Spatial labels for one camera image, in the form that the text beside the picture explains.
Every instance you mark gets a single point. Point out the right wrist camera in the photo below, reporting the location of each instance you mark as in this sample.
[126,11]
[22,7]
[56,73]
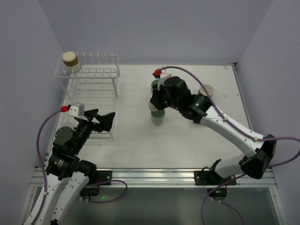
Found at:
[163,77]

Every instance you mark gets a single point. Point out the green cup shelf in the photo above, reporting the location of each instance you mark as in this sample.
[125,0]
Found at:
[154,84]
[157,117]

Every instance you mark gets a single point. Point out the black mug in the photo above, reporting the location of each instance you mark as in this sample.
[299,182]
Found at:
[209,90]

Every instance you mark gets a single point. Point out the brown and cream cup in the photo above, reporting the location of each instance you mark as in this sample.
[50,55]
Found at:
[71,62]

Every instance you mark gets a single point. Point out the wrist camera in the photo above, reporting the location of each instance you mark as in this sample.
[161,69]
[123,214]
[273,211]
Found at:
[76,110]
[163,77]

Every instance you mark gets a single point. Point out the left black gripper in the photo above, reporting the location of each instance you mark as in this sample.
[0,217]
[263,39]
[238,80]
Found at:
[93,120]

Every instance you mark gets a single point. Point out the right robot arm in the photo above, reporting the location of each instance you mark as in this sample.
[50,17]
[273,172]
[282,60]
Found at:
[257,150]

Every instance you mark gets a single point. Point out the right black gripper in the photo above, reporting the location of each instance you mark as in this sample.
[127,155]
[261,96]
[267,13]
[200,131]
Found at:
[157,99]

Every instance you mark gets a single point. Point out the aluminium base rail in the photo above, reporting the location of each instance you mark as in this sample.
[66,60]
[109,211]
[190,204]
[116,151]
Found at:
[181,178]

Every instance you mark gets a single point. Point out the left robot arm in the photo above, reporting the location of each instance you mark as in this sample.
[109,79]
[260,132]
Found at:
[66,174]

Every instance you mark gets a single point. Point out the beige cup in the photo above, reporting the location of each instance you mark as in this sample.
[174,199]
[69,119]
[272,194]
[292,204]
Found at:
[152,107]

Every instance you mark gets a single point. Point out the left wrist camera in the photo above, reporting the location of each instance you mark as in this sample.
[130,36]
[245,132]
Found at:
[76,110]

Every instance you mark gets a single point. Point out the white wire dish rack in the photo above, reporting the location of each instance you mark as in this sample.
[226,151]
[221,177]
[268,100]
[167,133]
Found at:
[95,85]

